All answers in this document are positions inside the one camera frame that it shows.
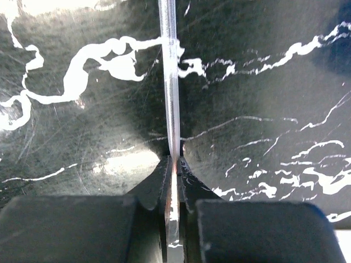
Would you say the glass thermometer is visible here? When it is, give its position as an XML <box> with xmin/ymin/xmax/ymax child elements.
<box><xmin>158</xmin><ymin>1</ymin><xmax>184</xmax><ymax>262</ymax></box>

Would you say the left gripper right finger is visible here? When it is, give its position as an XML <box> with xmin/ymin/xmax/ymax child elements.
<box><xmin>177</xmin><ymin>158</ymin><xmax>346</xmax><ymax>262</ymax></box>

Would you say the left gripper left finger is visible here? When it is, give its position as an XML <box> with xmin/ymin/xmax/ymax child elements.
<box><xmin>1</xmin><ymin>156</ymin><xmax>172</xmax><ymax>262</ymax></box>

